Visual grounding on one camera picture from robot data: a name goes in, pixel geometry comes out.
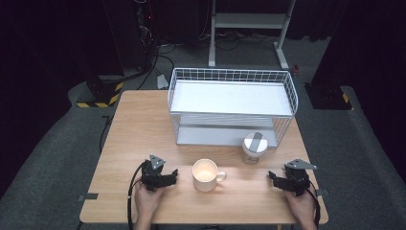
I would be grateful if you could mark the white metal stand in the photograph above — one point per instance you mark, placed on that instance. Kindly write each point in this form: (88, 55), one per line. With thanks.
(249, 20)

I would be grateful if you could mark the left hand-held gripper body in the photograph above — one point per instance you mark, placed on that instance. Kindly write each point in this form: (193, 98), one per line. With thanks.
(152, 175)

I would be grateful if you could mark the small grey floor box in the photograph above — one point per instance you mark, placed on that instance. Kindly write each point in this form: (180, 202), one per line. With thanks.
(162, 82)

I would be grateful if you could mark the person's right hand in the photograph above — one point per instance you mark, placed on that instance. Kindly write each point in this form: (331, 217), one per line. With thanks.
(300, 206)

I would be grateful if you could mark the grey tape strip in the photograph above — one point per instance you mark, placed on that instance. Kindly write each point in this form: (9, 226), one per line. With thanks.
(323, 192)
(88, 196)

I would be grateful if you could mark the white ceramic mug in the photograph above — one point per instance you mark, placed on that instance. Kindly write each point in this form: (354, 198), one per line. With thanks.
(204, 175)

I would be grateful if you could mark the glass jar with white lid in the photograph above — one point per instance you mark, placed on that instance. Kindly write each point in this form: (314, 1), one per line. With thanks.
(254, 143)

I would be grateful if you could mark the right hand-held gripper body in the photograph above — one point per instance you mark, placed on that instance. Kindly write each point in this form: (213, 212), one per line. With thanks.
(297, 179)

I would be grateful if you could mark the yellow-black striped stand base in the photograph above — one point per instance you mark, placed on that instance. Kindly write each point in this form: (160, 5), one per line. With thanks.
(102, 92)
(330, 97)

